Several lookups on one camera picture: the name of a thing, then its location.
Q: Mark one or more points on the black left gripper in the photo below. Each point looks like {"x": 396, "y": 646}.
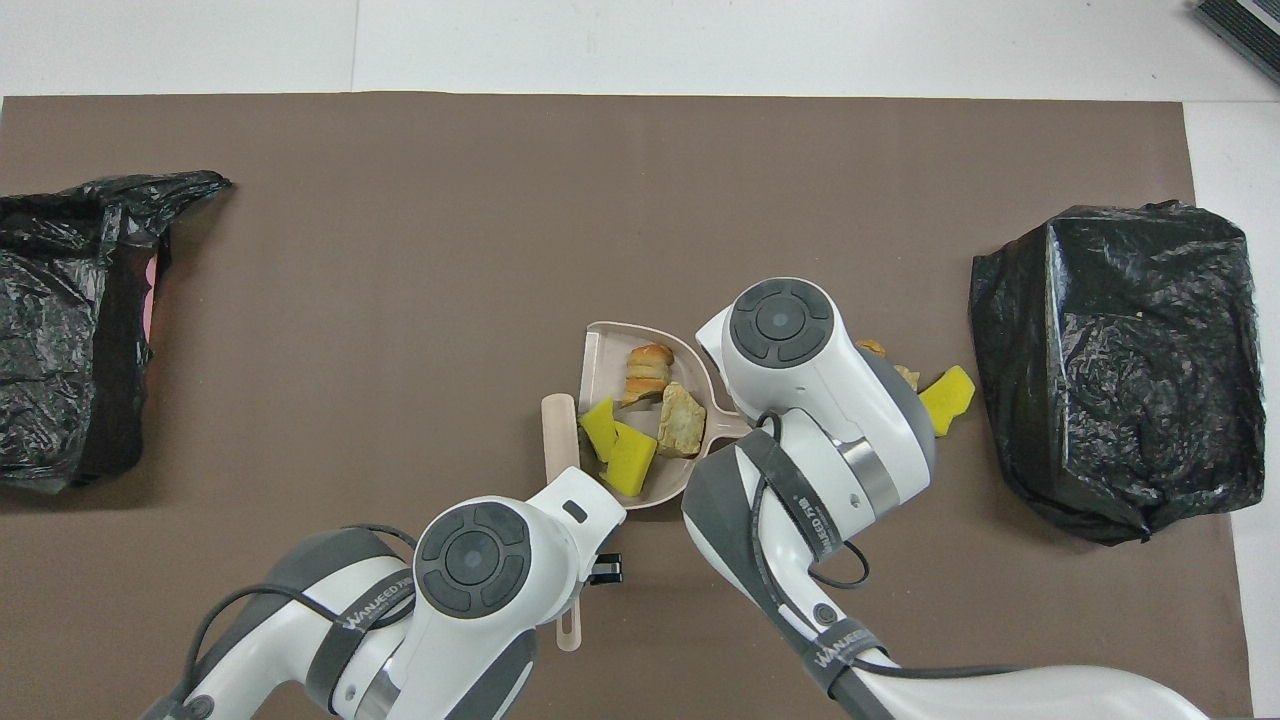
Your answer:
{"x": 605, "y": 569}

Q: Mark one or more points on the large yellow sponge piece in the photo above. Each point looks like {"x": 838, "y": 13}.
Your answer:
{"x": 630, "y": 463}

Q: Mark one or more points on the small yellow sponge piece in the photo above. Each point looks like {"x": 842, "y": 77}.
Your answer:
{"x": 598, "y": 428}

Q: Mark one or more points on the beige hand brush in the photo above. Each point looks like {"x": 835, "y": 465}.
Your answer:
{"x": 558, "y": 430}

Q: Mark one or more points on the pale angular bread chunk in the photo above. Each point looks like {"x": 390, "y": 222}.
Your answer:
{"x": 681, "y": 422}

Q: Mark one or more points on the striped orange croissant piece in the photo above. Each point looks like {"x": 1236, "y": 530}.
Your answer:
{"x": 648, "y": 373}

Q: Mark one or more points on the beige plastic dustpan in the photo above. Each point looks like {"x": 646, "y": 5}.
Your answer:
{"x": 606, "y": 365}

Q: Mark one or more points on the brown bread roll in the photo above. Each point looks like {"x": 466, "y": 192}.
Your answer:
{"x": 872, "y": 348}

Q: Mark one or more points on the pale rounded bread chunk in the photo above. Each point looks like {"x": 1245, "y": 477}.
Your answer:
{"x": 908, "y": 378}

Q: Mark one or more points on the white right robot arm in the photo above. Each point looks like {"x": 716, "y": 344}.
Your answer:
{"x": 840, "y": 400}

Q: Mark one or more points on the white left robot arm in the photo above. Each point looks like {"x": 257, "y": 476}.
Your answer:
{"x": 450, "y": 650}

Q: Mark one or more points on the pink plastic bin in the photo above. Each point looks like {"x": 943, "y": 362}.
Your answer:
{"x": 151, "y": 300}

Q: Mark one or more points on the black trash bag over bin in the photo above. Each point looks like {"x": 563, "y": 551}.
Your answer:
{"x": 1100, "y": 330}
{"x": 60, "y": 400}

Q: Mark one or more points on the brown table mat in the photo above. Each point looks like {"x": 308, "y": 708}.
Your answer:
{"x": 400, "y": 250}

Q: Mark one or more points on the dark ribbed panel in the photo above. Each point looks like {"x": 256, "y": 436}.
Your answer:
{"x": 1245, "y": 30}

